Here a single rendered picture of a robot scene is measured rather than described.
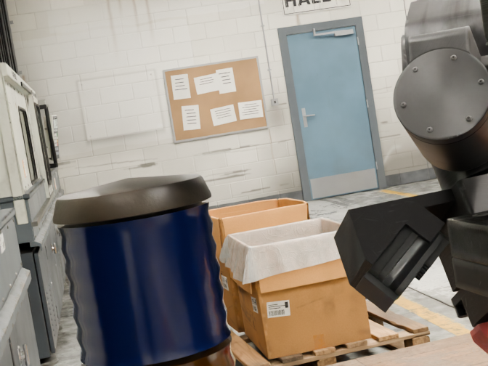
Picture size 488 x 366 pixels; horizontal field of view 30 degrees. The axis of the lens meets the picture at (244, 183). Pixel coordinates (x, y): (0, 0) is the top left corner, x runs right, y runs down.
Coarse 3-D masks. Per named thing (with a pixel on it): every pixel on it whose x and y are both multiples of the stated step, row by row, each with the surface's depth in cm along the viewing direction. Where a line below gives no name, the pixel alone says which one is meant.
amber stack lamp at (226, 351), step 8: (224, 344) 22; (200, 352) 22; (208, 352) 22; (216, 352) 22; (224, 352) 22; (232, 352) 23; (176, 360) 22; (184, 360) 21; (192, 360) 21; (200, 360) 21; (208, 360) 22; (216, 360) 22; (224, 360) 22; (232, 360) 22
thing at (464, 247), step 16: (448, 224) 46; (464, 224) 44; (480, 224) 43; (464, 240) 45; (480, 240) 43; (464, 256) 45; (480, 256) 43; (464, 272) 45; (480, 272) 44; (464, 288) 45; (480, 288) 44
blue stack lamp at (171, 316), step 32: (96, 224) 21; (128, 224) 21; (160, 224) 21; (192, 224) 21; (64, 256) 22; (96, 256) 21; (128, 256) 21; (160, 256) 21; (192, 256) 21; (96, 288) 21; (128, 288) 21; (160, 288) 21; (192, 288) 21; (96, 320) 21; (128, 320) 21; (160, 320) 21; (192, 320) 21; (224, 320) 22; (96, 352) 21; (128, 352) 21; (160, 352) 21; (192, 352) 21
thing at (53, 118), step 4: (44, 116) 766; (52, 116) 766; (56, 116) 778; (44, 120) 766; (52, 120) 766; (56, 120) 777; (44, 124) 766; (52, 124) 766; (56, 124) 777; (44, 128) 767; (52, 128) 766; (56, 128) 776; (44, 132) 767; (52, 132) 766; (56, 132) 776; (44, 136) 767; (48, 136) 767; (56, 136) 776; (48, 140) 767; (56, 140) 775; (48, 144) 768; (56, 144) 775; (48, 148) 768; (56, 148) 774; (48, 152) 768; (56, 152) 774; (48, 156) 768
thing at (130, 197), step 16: (160, 176) 22; (176, 176) 22; (192, 176) 22; (80, 192) 22; (96, 192) 21; (112, 192) 21; (128, 192) 21; (144, 192) 21; (160, 192) 21; (176, 192) 21; (192, 192) 21; (208, 192) 22; (64, 208) 21; (80, 208) 21; (96, 208) 21; (112, 208) 21; (128, 208) 21; (144, 208) 21; (160, 208) 21; (64, 224) 21
